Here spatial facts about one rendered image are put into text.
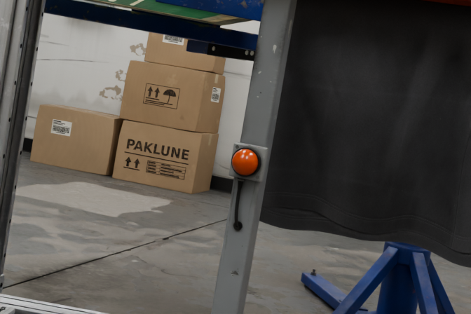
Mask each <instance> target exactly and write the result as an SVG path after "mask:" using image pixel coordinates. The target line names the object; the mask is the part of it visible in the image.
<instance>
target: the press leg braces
mask: <svg viewBox="0 0 471 314"><path fill-rule="evenodd" d="M398 256H399V250H398V249H397V248H394V247H390V246H389V247H388V248H387V249H386V250H385V252H384V253H383V254H382V255H381V256H380V257H379V258H378V259H377V261H376V262H375V263H374V264H373V266H372V267H371V268H370V269H369V270H368V271H367V272H366V273H365V275H364V276H363V277H362V279H361V280H360V281H359V282H358V283H357V284H356V286H354V288H353V289H352V290H351V291H350V293H349V294H348V295H347V296H346V298H345V299H344V300H342V299H339V301H340V302H341V303H340V304H339V306H338V307H337V308H336V309H335V310H334V312H333V313H332V314H356V312H357V311H358V310H364V311H368V309H366V308H365V307H364V306H363V303H364V302H365V301H366V300H367V299H368V298H369V296H370V295H371V294H372V293H373V291H374V290H375V289H376V288H377V287H378V286H379V285H380V283H381V282H382V281H383V279H384V278H385V277H386V276H387V274H389V272H390V271H391V270H392V269H393V267H394V266H395V265H396V264H397V260H398ZM409 268H410V271H411V276H412V280H413V283H414V288H415V291H416V297H417V300H418V306H419V309H420V313H421V314H455V311H454V309H453V307H452V305H451V302H450V301H449V298H448V296H447V294H446V292H445V289H444V287H443V285H442V282H441V280H440V279H439V276H438V274H437V272H436V270H435V267H434V265H433V263H432V260H431V259H430V263H429V266H426V262H425V257H424V254H423V253H417V252H412V253H411V258H410V262H409Z"/></svg>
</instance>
